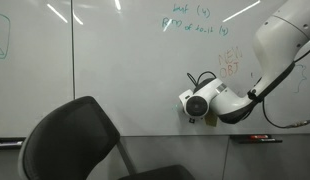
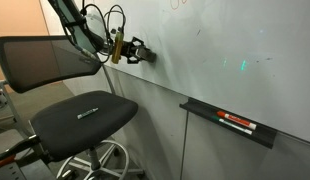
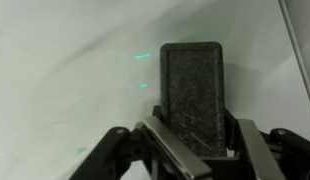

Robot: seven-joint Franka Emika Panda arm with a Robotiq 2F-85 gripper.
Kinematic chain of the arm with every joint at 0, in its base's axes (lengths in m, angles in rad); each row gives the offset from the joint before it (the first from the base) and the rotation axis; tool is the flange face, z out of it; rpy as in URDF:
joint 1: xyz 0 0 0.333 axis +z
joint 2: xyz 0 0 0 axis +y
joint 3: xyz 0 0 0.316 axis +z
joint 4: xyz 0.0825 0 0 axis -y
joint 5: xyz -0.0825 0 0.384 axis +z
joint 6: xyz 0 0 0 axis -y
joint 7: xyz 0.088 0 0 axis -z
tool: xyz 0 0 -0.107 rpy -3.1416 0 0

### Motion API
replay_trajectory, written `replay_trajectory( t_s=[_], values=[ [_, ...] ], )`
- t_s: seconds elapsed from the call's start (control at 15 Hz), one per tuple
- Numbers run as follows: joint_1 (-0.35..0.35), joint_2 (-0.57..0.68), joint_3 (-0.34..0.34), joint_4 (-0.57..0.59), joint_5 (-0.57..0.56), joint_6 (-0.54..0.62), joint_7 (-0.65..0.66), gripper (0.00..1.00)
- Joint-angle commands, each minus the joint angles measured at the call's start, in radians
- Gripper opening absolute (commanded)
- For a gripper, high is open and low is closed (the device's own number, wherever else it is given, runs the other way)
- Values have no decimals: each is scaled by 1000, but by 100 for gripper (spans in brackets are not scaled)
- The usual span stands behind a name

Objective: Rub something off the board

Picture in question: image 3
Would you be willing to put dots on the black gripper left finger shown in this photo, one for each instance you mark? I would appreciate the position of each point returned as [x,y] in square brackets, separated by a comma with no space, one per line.
[175,150]

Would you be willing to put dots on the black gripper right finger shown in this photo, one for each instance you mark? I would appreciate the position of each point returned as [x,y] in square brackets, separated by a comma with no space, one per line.
[258,153]

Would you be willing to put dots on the black felt whiteboard eraser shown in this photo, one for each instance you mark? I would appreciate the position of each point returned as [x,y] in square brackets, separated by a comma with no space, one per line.
[193,96]

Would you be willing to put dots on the white wall whiteboard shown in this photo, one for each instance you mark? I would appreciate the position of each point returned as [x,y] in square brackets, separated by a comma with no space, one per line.
[61,83]

